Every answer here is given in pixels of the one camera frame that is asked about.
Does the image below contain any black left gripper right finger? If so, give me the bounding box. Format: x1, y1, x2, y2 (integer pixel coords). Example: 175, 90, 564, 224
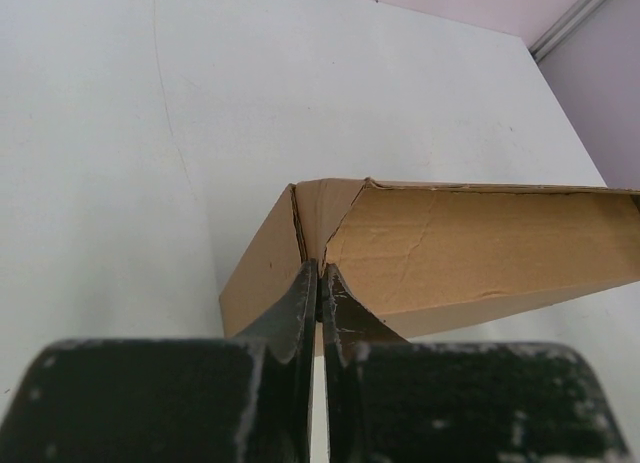
321, 265, 631, 462

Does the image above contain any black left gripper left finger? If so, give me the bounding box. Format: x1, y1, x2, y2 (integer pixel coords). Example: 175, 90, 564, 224
1, 261, 318, 462

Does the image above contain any brown cardboard box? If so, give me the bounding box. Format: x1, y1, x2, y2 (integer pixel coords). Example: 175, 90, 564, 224
219, 178, 639, 337

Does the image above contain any right aluminium frame post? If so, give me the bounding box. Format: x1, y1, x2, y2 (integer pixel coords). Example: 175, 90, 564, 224
529, 0, 610, 64

